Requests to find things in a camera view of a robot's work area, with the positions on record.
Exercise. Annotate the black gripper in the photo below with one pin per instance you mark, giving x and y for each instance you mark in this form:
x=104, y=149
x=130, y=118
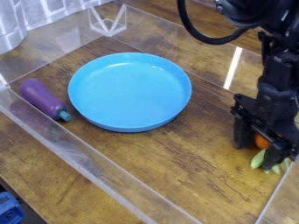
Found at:
x=269, y=115

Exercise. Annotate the orange toy carrot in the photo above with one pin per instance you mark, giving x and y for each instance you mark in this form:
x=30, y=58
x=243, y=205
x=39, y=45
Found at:
x=257, y=161

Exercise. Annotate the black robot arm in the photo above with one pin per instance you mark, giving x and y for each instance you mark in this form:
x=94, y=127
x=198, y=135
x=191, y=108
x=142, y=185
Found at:
x=277, y=17

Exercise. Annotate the clear acrylic back barrier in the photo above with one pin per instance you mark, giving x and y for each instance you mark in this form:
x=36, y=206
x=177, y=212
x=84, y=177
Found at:
x=222, y=69

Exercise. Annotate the clear acrylic barrier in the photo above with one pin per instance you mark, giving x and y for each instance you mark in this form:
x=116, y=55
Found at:
x=148, y=205
x=222, y=69

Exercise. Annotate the clear acrylic front barrier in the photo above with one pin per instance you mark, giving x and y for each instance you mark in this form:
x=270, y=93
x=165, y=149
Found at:
x=148, y=205

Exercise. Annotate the blue round plate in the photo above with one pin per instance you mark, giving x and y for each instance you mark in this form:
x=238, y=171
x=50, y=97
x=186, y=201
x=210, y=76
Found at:
x=130, y=92

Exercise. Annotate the purple toy eggplant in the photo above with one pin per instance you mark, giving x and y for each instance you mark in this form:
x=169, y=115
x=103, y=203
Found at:
x=40, y=97

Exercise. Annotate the blue object at corner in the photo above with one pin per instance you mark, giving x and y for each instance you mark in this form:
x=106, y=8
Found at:
x=11, y=209

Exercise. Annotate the white sheer curtain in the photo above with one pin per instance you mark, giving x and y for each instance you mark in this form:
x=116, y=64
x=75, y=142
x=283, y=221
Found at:
x=24, y=15

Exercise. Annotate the clear acrylic corner bracket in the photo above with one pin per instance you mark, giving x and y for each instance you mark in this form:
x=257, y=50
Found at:
x=107, y=26

